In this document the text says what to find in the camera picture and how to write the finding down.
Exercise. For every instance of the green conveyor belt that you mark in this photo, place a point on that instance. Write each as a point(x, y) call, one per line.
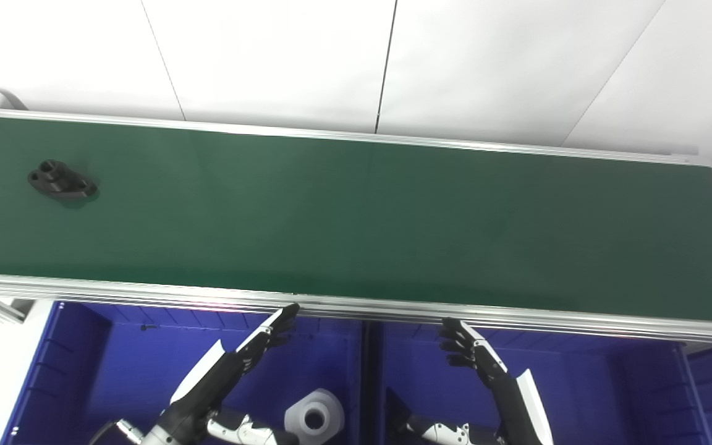
point(356, 216)
point(331, 305)

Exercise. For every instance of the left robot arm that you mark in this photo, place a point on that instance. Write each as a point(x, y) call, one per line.
point(136, 432)

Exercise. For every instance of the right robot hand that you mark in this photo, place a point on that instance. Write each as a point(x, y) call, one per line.
point(504, 402)

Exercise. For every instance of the white hexagonal plastic part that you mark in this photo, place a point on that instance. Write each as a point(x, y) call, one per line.
point(325, 411)

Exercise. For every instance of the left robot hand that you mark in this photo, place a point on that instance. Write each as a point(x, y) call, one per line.
point(207, 389)

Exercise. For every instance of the black flange part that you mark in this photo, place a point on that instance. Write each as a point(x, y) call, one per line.
point(59, 181)

